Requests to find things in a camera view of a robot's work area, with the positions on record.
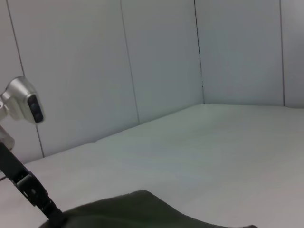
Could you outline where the white partition panel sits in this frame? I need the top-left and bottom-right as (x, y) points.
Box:
(7, 0), (141, 158)
(0, 0), (45, 164)
(194, 0), (285, 107)
(279, 0), (304, 109)
(120, 0), (205, 125)

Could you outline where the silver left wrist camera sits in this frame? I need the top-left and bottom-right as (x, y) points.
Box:
(0, 76), (46, 124)

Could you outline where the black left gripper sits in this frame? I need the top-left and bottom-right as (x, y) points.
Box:
(0, 142), (69, 228)

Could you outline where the dark green t-shirt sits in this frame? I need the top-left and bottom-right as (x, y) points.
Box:
(39, 190), (260, 228)

